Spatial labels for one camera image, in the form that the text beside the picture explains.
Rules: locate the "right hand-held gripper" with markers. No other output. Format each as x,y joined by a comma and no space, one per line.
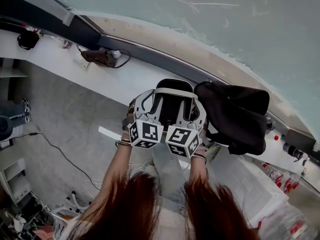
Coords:
180,137

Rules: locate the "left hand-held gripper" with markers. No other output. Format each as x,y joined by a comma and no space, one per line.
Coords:
147,133

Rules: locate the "black white-rimmed container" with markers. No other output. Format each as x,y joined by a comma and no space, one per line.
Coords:
175,89

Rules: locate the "person's right forearm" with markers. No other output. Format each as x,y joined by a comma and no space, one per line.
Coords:
196,167

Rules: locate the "person's left forearm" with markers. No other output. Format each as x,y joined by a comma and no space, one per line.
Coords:
112,169

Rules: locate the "person's left hand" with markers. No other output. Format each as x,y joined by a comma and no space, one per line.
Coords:
126,130

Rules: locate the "black fabric bag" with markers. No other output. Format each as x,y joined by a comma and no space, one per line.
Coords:
237,116

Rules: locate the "black wrist band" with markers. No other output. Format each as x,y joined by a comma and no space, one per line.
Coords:
200,157

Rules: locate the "white charger plug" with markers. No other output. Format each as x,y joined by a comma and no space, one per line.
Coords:
115,54

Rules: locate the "person's grey trousers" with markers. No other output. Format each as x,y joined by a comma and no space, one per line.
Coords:
170,169

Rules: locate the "brown pouch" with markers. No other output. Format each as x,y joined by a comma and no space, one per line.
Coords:
98,57

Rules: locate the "white paper slip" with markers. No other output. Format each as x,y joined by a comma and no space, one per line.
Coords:
82,63

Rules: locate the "red round button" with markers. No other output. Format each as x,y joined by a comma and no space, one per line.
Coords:
276,137

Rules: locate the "white printed paper sheet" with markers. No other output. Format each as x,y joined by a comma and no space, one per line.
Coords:
250,189

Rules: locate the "clear plastic bottle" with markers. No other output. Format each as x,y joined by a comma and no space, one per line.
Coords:
62,43

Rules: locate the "red label bottles pack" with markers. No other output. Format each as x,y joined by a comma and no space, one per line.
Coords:
280,177

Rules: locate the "metal cylinder tool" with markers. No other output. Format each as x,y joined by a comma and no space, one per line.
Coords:
295,152

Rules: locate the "person's white shirt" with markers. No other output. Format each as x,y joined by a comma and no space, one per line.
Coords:
170,224

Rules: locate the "small black bag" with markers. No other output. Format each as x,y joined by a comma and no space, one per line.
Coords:
28,40

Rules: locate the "red label bottle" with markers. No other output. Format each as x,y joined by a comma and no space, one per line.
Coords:
32,29

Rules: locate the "clear plastic bag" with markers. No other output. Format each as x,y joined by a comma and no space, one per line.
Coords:
290,221

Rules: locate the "white shelf unit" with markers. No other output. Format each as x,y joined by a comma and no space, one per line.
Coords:
12,179

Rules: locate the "white tube frame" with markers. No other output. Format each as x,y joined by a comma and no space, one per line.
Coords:
72,204

